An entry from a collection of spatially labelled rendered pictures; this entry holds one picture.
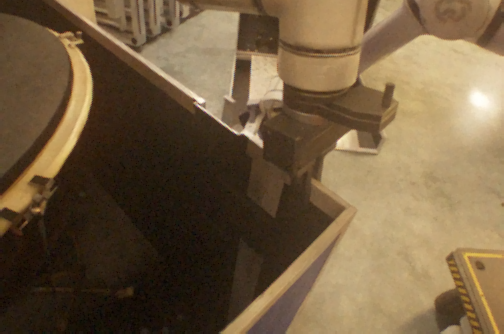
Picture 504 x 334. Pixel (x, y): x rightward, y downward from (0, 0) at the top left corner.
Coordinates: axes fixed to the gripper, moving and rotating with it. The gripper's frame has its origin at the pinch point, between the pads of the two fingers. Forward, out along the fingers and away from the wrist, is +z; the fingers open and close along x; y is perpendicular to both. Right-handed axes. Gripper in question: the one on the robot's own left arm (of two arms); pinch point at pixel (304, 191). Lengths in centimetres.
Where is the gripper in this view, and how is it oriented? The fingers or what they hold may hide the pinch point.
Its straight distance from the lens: 47.4
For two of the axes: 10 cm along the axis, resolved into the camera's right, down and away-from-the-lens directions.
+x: -6.9, 4.2, -5.9
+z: 0.1, 8.2, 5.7
